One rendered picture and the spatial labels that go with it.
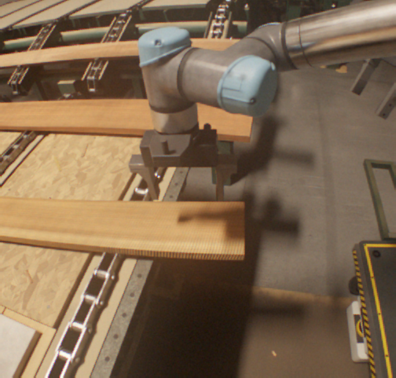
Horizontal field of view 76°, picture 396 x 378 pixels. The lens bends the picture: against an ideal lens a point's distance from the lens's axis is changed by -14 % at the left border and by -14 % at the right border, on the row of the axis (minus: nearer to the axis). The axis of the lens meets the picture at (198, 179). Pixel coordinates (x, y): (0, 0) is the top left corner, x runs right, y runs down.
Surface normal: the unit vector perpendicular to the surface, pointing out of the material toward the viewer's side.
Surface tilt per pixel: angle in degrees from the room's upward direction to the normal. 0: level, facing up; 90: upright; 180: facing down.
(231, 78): 55
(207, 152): 90
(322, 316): 0
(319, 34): 67
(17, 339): 0
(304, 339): 0
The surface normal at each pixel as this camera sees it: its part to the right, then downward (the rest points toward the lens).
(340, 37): -0.59, 0.55
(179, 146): -0.08, -0.70
